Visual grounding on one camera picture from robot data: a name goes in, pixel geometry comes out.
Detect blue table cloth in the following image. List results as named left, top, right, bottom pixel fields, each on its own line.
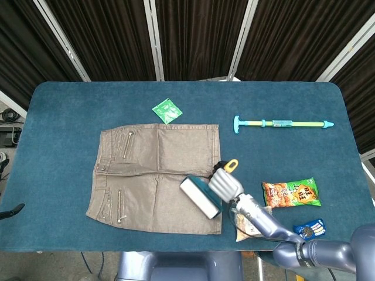
left=0, top=81, right=366, bottom=254

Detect orange green snack bag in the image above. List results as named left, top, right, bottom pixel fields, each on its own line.
left=262, top=177, right=322, bottom=209

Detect blue cable under table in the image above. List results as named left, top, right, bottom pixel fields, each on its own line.
left=79, top=251, right=106, bottom=275

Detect black floor cables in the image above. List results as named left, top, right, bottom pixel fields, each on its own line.
left=0, top=107, right=19, bottom=121

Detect dark folding screen panel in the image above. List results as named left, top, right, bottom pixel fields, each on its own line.
left=145, top=0, right=257, bottom=82
left=0, top=0, right=90, bottom=118
left=230, top=0, right=375, bottom=82
left=33, top=0, right=163, bottom=82
left=318, top=22, right=375, bottom=155

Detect teal green pump toy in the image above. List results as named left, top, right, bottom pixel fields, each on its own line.
left=233, top=115, right=335, bottom=135

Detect blue white lint roller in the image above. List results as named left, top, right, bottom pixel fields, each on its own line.
left=179, top=159, right=240, bottom=220

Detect black box on floor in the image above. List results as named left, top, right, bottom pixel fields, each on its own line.
left=0, top=126, right=22, bottom=149

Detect clear bag of food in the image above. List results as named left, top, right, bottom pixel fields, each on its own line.
left=233, top=204, right=274, bottom=243

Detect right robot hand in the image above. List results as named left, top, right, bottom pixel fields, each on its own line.
left=208, top=160, right=244, bottom=203

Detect grey robot torso base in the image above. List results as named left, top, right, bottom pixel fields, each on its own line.
left=117, top=251, right=244, bottom=281

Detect green sachet packet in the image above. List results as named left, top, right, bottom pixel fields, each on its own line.
left=151, top=98, right=184, bottom=125

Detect blue cookie packet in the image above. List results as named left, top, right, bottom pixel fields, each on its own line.
left=294, top=218, right=328, bottom=241

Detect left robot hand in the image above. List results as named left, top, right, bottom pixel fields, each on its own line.
left=0, top=203, right=26, bottom=220

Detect brown zippered skirt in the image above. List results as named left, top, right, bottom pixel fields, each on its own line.
left=85, top=123, right=223, bottom=235

